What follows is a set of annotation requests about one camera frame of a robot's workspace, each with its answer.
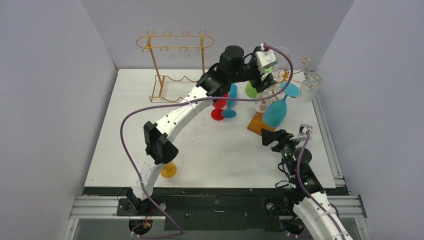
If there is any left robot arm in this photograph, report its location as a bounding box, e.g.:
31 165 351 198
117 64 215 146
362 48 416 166
126 44 278 215

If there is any blue plastic goblet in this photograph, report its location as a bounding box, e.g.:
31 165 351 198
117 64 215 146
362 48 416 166
221 83 239 119
262 83 301 128

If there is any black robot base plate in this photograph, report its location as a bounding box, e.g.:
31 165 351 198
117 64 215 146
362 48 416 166
116 187 305 231

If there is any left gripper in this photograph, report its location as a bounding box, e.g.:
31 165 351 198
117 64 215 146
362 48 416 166
229 49 277 92

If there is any small clear front wine glass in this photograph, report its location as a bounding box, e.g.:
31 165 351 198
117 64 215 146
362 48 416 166
272 46 291 71

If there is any aluminium table frame rail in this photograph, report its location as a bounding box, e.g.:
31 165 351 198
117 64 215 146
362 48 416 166
312 95 367 219

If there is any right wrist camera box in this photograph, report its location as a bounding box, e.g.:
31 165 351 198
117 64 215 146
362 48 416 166
289 124 313 142

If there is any orange plastic goblet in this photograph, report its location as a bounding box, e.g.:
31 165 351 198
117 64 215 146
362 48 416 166
160 161 177 179

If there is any red plastic goblet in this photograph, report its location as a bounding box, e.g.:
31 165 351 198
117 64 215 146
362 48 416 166
210 99 228 121

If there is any tall gold wire glass rack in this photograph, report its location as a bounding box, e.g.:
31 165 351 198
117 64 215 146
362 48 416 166
135 29 215 103

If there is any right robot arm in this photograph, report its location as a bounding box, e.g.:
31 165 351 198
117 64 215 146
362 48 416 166
260 124 352 240

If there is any gold hook rack wooden base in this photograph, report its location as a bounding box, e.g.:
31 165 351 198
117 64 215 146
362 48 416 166
246 46 322 137

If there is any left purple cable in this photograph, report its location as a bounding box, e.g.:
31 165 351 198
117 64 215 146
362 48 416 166
119 44 294 239

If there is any clear patterned wine glass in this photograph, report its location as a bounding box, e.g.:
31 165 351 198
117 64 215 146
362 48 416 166
300 71 324 103

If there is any green plastic goblet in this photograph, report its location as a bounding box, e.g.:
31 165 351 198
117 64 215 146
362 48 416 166
245 68 276 99

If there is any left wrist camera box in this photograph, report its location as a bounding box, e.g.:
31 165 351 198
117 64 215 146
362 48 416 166
254 43 278 75

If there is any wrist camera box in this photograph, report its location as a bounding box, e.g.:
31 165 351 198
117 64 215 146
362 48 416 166
254 43 278 75
289 124 313 142

